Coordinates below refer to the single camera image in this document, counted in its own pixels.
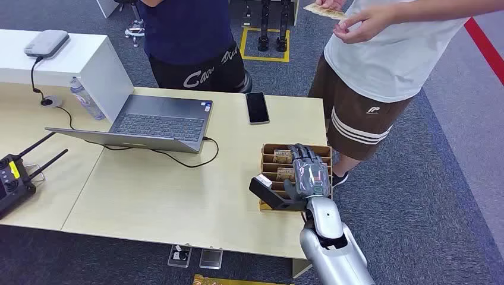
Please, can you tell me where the person's right hand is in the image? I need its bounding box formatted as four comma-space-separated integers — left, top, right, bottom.
314, 0, 348, 12

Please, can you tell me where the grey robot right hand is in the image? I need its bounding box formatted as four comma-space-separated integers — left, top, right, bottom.
283, 143, 332, 201

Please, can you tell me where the person's left hand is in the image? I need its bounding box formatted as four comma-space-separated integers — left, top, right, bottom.
332, 5, 399, 45

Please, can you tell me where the stack of brown cards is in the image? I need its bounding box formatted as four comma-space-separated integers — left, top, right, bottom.
303, 3, 348, 21

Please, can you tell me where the brown printed card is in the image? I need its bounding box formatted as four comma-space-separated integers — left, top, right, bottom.
276, 167, 296, 182
273, 149, 294, 164

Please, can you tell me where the person's black shoe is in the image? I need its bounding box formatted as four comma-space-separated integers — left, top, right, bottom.
331, 170, 350, 188

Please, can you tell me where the person in white shirt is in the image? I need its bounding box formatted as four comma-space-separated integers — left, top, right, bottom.
307, 0, 504, 188

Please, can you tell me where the wooden slotted card tray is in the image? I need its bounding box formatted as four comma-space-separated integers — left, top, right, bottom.
259, 143, 334, 213

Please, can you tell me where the person in dark shirt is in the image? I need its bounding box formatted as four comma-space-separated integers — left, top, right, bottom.
137, 0, 253, 94

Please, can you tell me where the black robot leg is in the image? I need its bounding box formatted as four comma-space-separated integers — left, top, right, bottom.
257, 0, 271, 52
275, 0, 291, 53

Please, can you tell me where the black smartphone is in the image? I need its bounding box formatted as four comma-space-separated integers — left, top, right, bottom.
245, 91, 271, 126

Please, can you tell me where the gold foil sheet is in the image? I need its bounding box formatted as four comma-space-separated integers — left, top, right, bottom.
192, 274, 295, 285

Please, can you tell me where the clear acrylic stand with part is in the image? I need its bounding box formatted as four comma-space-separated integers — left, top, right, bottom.
167, 244, 193, 269

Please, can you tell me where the grey open laptop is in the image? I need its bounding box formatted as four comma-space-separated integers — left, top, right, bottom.
44, 94, 214, 154

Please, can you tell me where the office chair base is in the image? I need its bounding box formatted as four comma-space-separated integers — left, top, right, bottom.
114, 0, 147, 48

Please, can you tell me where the clear plastic water bottle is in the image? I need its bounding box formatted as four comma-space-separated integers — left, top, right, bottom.
70, 77, 106, 121

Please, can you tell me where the white cabinet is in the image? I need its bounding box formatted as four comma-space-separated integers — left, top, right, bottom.
0, 28, 135, 124

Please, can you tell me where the grey flat box device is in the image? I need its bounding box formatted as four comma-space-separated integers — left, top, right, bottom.
23, 30, 71, 59

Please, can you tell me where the black remote controller with antennas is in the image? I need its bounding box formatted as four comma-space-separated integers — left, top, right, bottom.
0, 131, 70, 220

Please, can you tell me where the black wrist camera with pale box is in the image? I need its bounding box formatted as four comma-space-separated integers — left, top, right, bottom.
248, 175, 308, 211

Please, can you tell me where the black laptop power cable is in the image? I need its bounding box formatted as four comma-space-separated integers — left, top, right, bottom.
55, 105, 220, 169

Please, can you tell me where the round desk cable grommet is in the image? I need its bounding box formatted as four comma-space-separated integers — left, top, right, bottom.
40, 95, 63, 108

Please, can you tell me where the black device cable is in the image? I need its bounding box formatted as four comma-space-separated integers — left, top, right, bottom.
30, 56, 54, 106

